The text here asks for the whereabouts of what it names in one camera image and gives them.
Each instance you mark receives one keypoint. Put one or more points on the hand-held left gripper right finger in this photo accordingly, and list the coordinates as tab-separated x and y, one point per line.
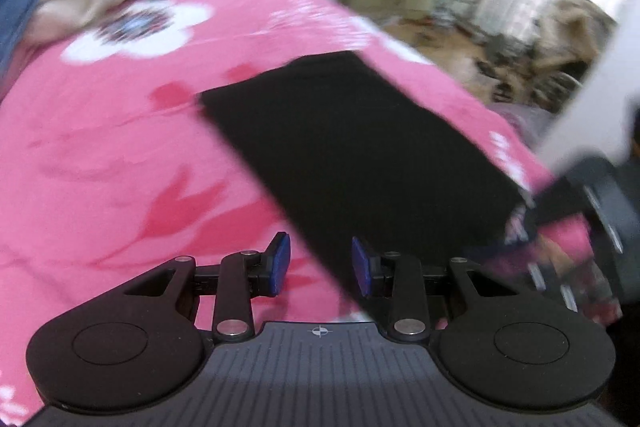
361	268

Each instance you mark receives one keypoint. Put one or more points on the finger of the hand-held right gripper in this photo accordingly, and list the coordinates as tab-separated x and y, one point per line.
537	212

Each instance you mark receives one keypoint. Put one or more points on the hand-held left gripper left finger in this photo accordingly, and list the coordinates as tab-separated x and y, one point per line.
280	264

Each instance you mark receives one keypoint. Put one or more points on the black printed t-shirt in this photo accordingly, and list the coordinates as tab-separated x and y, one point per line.
370	157

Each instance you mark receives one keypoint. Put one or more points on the metal drying rack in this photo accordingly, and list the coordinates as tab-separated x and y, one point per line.
500	22

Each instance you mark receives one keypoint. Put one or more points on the pink floral blanket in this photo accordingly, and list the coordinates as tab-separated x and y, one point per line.
125	132

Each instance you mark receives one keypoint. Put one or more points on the blue jeans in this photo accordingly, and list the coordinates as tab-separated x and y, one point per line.
20	17

